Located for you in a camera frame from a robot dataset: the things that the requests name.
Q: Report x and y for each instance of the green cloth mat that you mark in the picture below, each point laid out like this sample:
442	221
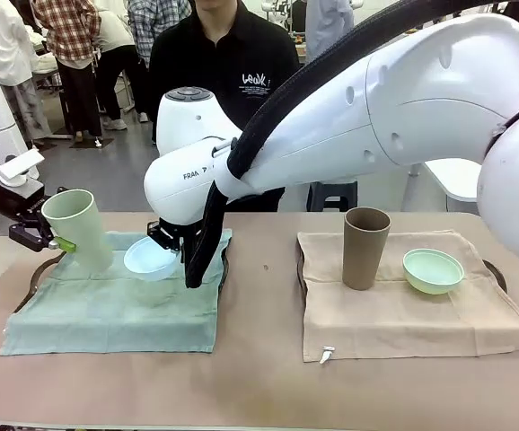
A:
107	319

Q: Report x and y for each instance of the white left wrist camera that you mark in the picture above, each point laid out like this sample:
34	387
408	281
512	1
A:
19	166

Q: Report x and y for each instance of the bystander in white shirt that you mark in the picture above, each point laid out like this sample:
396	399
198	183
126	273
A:
3	45

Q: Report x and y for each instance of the white side table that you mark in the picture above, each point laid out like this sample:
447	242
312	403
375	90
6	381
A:
454	179

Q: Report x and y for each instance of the bystander in red plaid shirt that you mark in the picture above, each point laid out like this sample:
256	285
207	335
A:
73	45

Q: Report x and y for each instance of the bystander in light blue shirt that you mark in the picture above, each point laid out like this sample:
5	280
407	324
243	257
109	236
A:
327	27

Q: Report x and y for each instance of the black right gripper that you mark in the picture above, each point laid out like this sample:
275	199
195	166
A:
167	233

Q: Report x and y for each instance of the bystander in blue plaid shirt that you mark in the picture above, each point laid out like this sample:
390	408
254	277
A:
152	22

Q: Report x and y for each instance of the person in black shirt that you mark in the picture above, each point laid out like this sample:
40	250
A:
241	54

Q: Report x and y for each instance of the light blue bowl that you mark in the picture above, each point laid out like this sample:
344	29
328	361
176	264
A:
149	265

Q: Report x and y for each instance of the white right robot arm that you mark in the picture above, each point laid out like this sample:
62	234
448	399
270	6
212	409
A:
421	99

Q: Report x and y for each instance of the dark brown serving tray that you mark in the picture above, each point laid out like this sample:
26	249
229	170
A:
225	269
301	269

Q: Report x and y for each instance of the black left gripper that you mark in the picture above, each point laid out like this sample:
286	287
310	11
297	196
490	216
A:
19	199

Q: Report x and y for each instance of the grey stool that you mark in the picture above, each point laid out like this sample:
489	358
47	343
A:
336	195

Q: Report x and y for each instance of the mint green bowl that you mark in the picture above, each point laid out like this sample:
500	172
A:
434	274

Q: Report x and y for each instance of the beige cloth mat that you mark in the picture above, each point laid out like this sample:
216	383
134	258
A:
398	323

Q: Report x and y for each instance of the brown tall cup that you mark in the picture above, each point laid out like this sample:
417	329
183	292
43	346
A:
363	260

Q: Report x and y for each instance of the pale green tall cup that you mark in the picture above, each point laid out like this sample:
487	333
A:
84	233

